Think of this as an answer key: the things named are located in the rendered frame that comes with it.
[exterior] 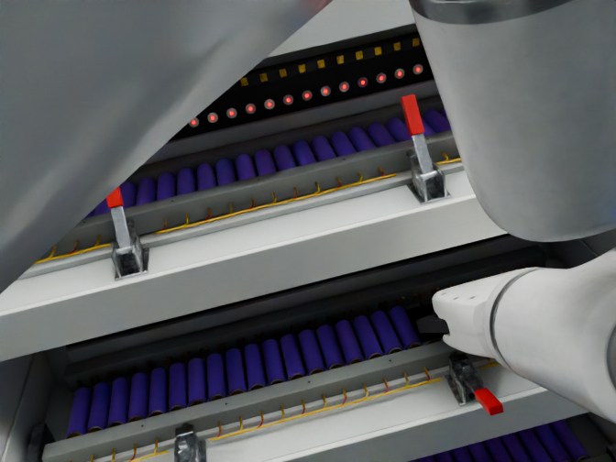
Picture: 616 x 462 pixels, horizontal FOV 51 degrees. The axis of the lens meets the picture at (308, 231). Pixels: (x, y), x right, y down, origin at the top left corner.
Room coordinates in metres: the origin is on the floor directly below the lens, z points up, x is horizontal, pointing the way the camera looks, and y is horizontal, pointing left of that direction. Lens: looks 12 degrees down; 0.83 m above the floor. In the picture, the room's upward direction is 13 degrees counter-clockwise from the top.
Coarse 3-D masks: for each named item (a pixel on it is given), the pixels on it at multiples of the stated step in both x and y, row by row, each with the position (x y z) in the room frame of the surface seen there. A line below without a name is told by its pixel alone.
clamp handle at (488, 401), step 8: (464, 368) 0.55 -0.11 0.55; (464, 376) 0.55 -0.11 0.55; (472, 376) 0.55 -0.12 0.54; (472, 384) 0.53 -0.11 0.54; (480, 384) 0.53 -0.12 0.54; (480, 392) 0.51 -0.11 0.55; (488, 392) 0.51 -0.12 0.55; (480, 400) 0.50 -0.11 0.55; (488, 400) 0.49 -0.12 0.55; (496, 400) 0.49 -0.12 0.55; (488, 408) 0.48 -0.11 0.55; (496, 408) 0.48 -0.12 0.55
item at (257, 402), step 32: (416, 352) 0.59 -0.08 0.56; (448, 352) 0.58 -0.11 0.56; (288, 384) 0.58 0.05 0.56; (320, 384) 0.58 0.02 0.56; (352, 384) 0.58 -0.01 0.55; (416, 384) 0.57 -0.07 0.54; (160, 416) 0.58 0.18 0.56; (192, 416) 0.57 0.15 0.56; (224, 416) 0.57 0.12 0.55; (256, 416) 0.58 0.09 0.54; (64, 448) 0.56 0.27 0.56; (96, 448) 0.56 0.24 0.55; (128, 448) 0.57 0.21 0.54
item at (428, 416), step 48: (528, 240) 0.72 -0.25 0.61; (576, 240) 0.67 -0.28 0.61; (336, 288) 0.70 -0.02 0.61; (144, 336) 0.69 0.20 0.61; (48, 384) 0.68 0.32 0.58; (432, 384) 0.58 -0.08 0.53; (528, 384) 0.55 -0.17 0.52; (48, 432) 0.60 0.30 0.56; (288, 432) 0.56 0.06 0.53; (336, 432) 0.54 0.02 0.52; (384, 432) 0.53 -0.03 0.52; (432, 432) 0.54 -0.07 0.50; (480, 432) 0.55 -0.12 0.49
